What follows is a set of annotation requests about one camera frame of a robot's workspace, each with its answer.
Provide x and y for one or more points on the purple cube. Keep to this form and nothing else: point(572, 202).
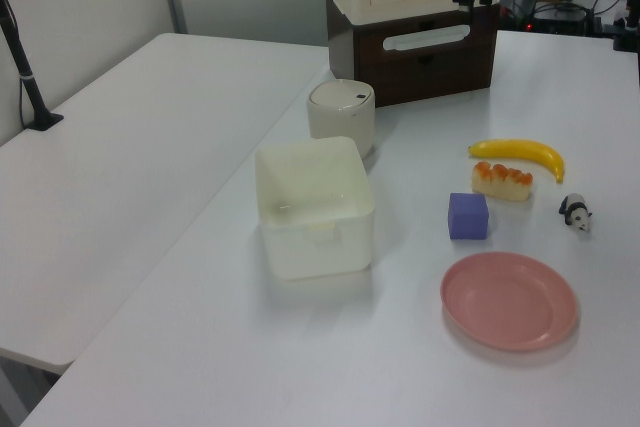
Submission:
point(467, 217)

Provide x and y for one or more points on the pink plate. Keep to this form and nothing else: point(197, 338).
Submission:
point(505, 302)

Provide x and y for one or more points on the black electronics box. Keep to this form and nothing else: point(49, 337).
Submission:
point(557, 19)

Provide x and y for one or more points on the dark wood drawer box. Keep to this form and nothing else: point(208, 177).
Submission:
point(425, 74)

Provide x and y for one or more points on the black desk clamp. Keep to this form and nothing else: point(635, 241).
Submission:
point(629, 22)

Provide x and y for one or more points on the yellow banana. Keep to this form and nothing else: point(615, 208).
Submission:
point(520, 148)

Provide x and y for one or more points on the small beige lidded trash can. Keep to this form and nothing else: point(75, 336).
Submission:
point(345, 122)

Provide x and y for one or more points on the toy bread with orange topping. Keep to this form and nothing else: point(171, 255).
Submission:
point(500, 186)

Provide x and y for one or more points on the small panda figurine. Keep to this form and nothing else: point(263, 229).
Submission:
point(575, 212)

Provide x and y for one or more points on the white square plastic bin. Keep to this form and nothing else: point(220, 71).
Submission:
point(320, 252)

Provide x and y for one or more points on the black pole stand with base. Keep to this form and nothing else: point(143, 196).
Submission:
point(27, 82)

